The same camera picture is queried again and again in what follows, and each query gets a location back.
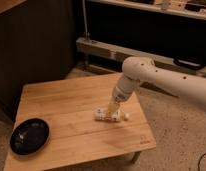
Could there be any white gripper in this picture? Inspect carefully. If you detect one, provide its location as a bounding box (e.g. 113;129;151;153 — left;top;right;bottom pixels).
106;87;133;117

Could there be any black handle object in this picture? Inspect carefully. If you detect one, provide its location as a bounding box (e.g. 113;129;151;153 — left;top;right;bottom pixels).
173;58;206;71

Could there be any white plastic bottle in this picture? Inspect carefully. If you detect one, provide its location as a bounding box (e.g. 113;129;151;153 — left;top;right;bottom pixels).
94;107;129;122

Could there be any metal vertical pole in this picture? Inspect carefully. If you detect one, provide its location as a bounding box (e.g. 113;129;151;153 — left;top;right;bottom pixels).
82;0;90;41

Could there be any wooden shelf board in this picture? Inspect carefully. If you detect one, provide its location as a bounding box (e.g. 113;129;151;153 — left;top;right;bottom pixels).
88;0;206;21

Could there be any grey metal beam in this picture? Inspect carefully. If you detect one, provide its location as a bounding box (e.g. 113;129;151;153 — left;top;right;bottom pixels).
76;37;206;77

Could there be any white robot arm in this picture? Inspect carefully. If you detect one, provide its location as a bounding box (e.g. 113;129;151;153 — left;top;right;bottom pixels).
107;57;206;115

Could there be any wooden table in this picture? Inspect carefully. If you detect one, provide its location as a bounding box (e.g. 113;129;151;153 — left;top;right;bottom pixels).
4;74;156;171

